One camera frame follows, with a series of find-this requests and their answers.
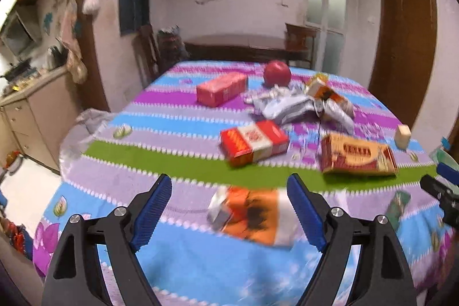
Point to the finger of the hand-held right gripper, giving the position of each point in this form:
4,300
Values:
435,188

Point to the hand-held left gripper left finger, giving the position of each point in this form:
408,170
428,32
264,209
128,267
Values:
154,209

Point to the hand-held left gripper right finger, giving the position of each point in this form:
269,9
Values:
304,209

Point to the yellow sponge block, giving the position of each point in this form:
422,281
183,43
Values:
402,137

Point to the pale green plastic bag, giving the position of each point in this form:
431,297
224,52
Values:
444,157

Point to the small green packet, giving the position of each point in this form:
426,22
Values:
398,207

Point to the colourful floral tablecloth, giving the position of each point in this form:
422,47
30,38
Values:
186,155

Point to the brown and orange snack packet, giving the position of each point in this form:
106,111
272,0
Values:
355,155

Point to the red and white carton box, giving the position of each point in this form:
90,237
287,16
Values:
252,141

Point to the clear plastic bag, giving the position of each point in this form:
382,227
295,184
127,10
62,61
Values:
84,134

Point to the crumpled silver wrapper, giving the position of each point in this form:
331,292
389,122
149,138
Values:
287,107

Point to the yellow orange snack bag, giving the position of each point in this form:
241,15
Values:
324,91

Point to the pink red carton box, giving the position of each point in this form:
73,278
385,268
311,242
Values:
222,89

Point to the red apple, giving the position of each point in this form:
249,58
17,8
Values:
277,73

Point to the kitchen counter cabinet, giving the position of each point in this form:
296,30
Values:
39,112

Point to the brown wooden door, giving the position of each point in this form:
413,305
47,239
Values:
405,40

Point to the wooden chair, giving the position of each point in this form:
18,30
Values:
147,51
299,40

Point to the dark bag of clutter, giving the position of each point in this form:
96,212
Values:
170,46

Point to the dark wooden table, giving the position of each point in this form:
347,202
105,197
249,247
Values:
236,46

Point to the black cooking pot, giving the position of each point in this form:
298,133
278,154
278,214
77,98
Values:
57,57

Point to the hanging cloths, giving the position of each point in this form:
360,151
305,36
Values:
71,37

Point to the frosted glass door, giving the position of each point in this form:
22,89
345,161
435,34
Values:
326,5

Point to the microwave oven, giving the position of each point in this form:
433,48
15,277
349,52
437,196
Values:
16,35

